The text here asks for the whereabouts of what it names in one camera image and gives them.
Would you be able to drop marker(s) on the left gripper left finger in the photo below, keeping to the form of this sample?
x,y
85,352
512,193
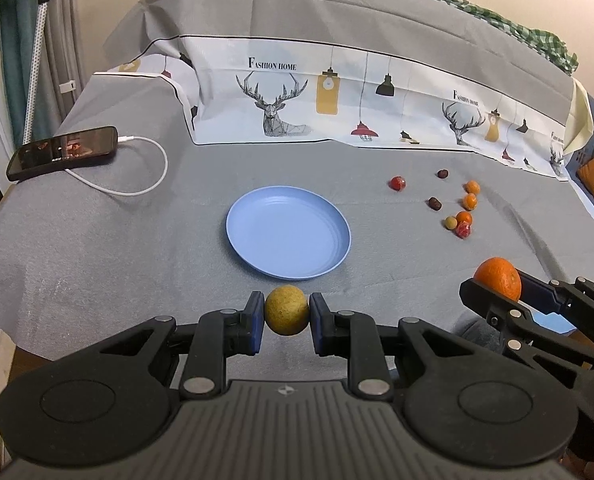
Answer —
x,y
112,399

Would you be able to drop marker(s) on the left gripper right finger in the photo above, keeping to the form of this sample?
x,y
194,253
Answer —
x,y
463,401

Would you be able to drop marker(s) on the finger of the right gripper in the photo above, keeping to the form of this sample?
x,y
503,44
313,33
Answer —
x,y
559,306
529,342

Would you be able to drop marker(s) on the large orange mandarin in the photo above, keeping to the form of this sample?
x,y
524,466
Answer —
x,y
499,275

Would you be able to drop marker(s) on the small orange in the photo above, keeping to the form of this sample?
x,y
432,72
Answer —
x,y
470,201
472,187
464,217

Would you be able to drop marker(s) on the yellow-green round fruit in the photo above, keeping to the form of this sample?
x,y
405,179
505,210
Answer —
x,y
287,311

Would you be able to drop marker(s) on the red speckled fruit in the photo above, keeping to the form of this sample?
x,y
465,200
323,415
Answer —
x,y
463,229

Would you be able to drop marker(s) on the small yellow-green fruit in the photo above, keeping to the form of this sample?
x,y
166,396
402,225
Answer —
x,y
450,223

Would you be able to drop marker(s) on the cream cloth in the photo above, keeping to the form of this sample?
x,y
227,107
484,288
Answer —
x,y
580,122

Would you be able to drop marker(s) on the dark date near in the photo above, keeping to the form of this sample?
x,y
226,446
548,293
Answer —
x,y
434,203

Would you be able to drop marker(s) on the red cherry tomato far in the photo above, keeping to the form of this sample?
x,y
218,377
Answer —
x,y
397,183

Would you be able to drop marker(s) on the blue plastic plate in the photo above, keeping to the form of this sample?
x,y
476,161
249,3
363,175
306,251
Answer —
x,y
288,233

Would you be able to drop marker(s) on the black smartphone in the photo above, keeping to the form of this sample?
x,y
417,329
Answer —
x,y
83,148

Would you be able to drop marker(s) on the grey printed sofa cover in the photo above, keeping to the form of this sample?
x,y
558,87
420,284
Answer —
x,y
219,97

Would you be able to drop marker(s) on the teal curtain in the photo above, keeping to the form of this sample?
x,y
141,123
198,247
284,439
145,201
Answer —
x,y
17,33

